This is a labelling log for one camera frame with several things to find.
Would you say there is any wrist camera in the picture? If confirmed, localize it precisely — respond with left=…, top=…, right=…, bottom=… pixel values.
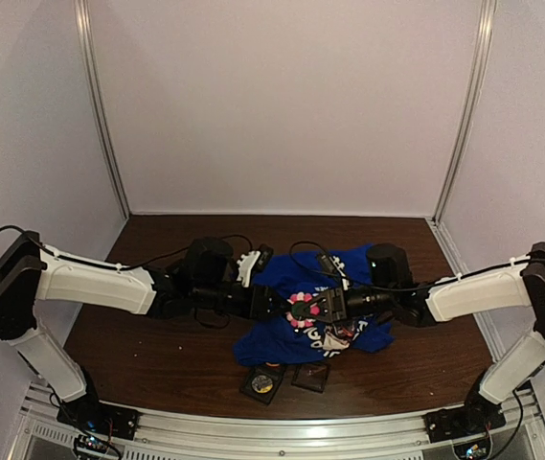
left=237, top=244, right=274, bottom=288
left=316, top=252, right=351, bottom=290

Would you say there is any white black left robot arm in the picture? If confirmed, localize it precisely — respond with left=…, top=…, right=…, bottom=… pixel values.
left=0, top=231, right=290, bottom=403

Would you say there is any black right camera cable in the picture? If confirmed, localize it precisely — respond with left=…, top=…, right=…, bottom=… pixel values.
left=288, top=239, right=445, bottom=291

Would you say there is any aluminium frame post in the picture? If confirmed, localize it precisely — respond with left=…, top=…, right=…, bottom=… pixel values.
left=74, top=0, right=130, bottom=219
left=432, top=0, right=498, bottom=226

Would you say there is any black display box lower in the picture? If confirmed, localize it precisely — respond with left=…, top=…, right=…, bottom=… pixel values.
left=239, top=365, right=285, bottom=405

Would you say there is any small round badge brooch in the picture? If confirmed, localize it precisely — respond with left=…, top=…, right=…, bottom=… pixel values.
left=251, top=374, right=274, bottom=394

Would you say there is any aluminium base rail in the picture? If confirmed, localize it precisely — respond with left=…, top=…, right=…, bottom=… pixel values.
left=4, top=382, right=545, bottom=459

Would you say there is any right aluminium frame post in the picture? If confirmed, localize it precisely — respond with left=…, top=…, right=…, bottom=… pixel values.
left=432, top=0, right=498, bottom=226

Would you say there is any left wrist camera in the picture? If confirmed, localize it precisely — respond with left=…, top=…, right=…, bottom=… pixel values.
left=237, top=244, right=274, bottom=288

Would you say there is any black display box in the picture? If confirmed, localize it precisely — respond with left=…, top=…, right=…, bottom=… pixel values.
left=239, top=365, right=285, bottom=405
left=291, top=362, right=329, bottom=394

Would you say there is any blue printed t-shirt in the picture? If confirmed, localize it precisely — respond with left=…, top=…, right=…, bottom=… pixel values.
left=232, top=243, right=396, bottom=368

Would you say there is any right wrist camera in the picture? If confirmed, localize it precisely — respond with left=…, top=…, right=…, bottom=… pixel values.
left=316, top=252, right=351, bottom=290

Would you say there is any left aluminium frame post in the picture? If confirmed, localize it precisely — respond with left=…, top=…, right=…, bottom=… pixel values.
left=74, top=0, right=130, bottom=219

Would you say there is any black display box right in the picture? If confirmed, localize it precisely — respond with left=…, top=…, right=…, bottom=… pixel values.
left=291, top=362, right=329, bottom=394

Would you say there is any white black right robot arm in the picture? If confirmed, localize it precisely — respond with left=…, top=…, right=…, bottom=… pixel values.
left=291, top=242, right=545, bottom=407

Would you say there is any pink flower plush brooch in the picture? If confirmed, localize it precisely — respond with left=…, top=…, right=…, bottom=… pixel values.
left=285, top=292, right=316, bottom=330

